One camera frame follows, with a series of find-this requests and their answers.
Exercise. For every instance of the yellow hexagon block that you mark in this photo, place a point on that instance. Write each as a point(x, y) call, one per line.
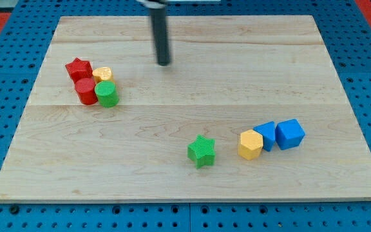
point(250, 144)

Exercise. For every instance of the red star block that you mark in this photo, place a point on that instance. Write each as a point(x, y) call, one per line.
point(79, 69)

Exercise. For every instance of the blue triangle block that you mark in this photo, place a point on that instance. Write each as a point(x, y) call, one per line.
point(267, 130)

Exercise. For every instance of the blue cube block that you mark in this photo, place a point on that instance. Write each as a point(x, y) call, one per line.
point(289, 134)

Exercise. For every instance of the wooden board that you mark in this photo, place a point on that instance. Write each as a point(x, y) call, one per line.
point(228, 74)

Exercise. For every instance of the green cylinder block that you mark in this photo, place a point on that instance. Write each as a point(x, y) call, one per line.
point(106, 93)

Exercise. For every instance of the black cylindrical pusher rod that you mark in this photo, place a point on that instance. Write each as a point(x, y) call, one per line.
point(157, 13)

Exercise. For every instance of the green star block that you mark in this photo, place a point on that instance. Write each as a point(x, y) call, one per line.
point(201, 151)

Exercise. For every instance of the yellow heart block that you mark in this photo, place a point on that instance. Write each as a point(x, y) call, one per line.
point(103, 74)

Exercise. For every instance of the red cylinder block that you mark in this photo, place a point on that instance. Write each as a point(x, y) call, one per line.
point(85, 89)

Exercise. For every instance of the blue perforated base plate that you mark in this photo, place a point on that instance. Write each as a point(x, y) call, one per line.
point(24, 41)

